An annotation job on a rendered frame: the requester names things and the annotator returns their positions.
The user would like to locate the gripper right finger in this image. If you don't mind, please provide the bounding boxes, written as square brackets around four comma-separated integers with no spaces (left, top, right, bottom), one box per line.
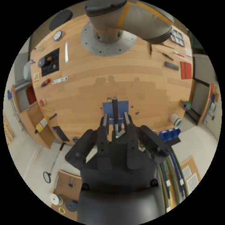
[123,112,172,172]

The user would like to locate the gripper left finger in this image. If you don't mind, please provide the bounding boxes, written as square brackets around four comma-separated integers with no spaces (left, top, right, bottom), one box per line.
[64,113,113,172]

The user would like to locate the dark green reel body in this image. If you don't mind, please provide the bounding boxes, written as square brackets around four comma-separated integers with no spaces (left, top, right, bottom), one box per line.
[111,130,128,145]

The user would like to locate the silver reel crank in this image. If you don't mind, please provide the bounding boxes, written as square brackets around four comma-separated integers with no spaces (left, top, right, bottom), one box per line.
[114,123,126,139]

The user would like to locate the blue reel mounting plate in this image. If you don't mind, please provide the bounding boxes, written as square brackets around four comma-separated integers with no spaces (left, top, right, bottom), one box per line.
[102,100,129,128]

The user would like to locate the blue black line spool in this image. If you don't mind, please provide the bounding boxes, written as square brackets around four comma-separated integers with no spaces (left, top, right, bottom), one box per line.
[65,200,79,212]

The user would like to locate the white line spool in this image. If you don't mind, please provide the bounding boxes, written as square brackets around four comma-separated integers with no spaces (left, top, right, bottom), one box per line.
[49,193,64,206]

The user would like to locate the blue bin rack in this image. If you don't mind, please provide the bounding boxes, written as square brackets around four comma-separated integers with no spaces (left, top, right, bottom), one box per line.
[158,127,182,146]

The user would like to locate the black notebook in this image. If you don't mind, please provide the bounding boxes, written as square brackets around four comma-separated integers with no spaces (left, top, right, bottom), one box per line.
[51,126,70,142]

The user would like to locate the white teal cup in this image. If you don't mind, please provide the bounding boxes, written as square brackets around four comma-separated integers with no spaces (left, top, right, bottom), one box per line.
[169,112,183,127]

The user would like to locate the wooden pegboard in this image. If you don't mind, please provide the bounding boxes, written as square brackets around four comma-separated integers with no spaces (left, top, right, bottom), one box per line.
[50,169,84,219]

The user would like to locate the inspection mirror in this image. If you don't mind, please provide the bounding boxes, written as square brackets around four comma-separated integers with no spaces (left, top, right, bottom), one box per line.
[43,142,67,184]

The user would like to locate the cork notice board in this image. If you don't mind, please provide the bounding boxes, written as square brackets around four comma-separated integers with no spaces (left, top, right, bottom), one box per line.
[166,156,201,211]

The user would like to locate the yellow white bottle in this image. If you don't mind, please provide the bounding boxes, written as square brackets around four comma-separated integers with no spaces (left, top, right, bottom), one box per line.
[34,116,50,135]

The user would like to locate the green tape roll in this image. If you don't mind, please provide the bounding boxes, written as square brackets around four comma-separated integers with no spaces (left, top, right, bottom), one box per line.
[181,100,192,112]

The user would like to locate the wooden shelf with tools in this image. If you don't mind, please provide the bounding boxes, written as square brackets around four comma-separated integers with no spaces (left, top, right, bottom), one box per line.
[197,82,220,126]

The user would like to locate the red toolbox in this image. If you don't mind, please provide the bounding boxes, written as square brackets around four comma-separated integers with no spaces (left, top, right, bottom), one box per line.
[25,85,38,105]

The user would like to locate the black sharpening stone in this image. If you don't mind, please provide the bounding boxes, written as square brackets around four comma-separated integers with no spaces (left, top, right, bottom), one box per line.
[164,60,179,72]

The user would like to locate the red notebook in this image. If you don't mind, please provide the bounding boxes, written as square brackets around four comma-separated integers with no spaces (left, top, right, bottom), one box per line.
[180,61,193,80]

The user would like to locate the wooden board coloured dots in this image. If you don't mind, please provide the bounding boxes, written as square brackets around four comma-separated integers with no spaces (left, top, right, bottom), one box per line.
[3,112,16,147]

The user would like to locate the black work mat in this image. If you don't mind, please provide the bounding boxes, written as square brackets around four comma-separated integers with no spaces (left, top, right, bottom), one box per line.
[41,47,60,77]

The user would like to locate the thin wooden tool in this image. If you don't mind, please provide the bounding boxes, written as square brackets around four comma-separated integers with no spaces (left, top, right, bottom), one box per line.
[159,42,175,49]

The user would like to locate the white round bowl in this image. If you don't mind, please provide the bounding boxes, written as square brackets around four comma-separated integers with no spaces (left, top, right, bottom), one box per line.
[23,60,33,81]

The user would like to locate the grey compartment tray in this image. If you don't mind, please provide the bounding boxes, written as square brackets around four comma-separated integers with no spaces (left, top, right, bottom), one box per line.
[170,28,186,47]

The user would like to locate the white blue round tin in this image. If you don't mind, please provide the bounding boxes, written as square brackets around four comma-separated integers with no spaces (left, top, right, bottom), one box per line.
[53,30,64,42]

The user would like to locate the black round stool seat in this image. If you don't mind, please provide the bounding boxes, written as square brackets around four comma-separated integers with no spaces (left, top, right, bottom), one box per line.
[48,9,73,32]

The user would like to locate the black reel handle grip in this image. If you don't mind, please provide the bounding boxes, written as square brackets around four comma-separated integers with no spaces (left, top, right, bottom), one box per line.
[112,97,119,126]

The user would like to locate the olive hose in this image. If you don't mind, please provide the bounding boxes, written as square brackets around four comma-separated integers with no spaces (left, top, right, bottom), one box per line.
[165,155,181,205]

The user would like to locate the blue hose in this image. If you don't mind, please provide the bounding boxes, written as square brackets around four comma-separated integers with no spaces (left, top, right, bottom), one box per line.
[167,152,185,198]

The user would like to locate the dark green hose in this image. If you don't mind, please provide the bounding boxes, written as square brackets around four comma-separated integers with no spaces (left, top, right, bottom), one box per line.
[171,148,189,196]

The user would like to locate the steel flat bracket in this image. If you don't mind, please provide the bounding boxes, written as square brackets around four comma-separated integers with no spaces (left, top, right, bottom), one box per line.
[52,76,69,85]

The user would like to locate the red handled screwdriver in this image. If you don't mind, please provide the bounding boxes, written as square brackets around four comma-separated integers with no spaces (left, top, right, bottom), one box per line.
[37,78,51,90]

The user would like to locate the brown handled screwdriver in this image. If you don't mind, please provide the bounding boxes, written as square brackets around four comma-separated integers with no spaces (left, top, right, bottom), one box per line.
[159,51,174,61]

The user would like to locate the wooden wall shelf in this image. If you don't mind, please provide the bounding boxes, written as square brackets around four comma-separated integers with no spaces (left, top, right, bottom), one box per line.
[7,84,24,136]

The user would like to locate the grey round base plate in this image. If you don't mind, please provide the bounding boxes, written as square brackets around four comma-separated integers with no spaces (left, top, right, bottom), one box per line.
[80,21,138,57]

